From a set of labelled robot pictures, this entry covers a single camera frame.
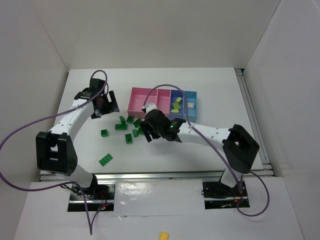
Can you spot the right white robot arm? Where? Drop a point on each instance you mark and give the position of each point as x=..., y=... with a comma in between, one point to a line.
x=235, y=146

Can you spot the small green lego brick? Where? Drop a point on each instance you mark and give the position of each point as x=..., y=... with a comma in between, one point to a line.
x=135, y=133

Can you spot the green lego brick far left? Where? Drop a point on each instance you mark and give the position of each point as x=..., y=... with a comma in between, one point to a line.
x=104, y=133

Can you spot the green lego brick upper right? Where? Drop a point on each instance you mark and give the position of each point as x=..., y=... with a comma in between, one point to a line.
x=137, y=123

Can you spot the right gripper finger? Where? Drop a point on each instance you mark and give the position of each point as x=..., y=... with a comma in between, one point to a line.
x=145, y=127
x=154, y=134

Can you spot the yellow lego brick foreground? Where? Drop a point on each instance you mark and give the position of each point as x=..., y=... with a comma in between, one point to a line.
x=164, y=236

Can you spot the green lego brick bottom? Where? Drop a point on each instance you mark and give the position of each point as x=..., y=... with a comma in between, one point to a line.
x=105, y=160

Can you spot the beige lego brick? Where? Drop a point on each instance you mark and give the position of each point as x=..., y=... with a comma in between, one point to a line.
x=190, y=105

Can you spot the purple blue container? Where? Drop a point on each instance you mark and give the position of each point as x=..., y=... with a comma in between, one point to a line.
x=174, y=95

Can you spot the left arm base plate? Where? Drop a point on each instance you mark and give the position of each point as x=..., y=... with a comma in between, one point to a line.
x=103, y=199

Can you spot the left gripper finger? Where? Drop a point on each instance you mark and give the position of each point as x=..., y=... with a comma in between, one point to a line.
x=112, y=104
x=98, y=113

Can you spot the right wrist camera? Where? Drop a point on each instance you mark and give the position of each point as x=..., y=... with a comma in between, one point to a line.
x=149, y=107

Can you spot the large pink container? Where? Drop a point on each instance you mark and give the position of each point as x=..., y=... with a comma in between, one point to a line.
x=137, y=101

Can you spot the aluminium rail right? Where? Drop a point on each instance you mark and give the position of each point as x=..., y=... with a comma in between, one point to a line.
x=267, y=169

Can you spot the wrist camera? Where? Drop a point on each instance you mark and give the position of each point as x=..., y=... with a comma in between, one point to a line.
x=84, y=95
x=149, y=107

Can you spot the lime lego brick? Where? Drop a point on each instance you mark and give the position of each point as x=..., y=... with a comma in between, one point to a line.
x=176, y=105

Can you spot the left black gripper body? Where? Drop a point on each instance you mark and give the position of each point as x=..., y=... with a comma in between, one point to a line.
x=106, y=104

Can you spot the aluminium rail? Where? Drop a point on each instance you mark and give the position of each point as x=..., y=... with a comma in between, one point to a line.
x=159, y=175
x=267, y=169

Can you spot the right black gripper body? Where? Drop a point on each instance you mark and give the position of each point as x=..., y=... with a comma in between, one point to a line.
x=147, y=128

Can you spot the green lego brick lower centre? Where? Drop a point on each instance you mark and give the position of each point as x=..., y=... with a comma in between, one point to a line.
x=128, y=138

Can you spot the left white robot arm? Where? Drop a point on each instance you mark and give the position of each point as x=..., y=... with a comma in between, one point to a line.
x=55, y=152

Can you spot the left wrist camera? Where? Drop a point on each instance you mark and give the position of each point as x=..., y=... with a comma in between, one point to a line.
x=84, y=95

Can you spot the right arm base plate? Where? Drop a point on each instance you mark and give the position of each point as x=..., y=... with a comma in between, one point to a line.
x=219, y=196

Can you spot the green lego brick centre right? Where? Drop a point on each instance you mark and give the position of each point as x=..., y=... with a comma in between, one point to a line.
x=140, y=131

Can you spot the aluminium rail front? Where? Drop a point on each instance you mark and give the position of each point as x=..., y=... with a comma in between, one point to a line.
x=159, y=175

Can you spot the small pink container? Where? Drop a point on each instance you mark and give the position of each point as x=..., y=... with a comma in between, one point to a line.
x=163, y=101

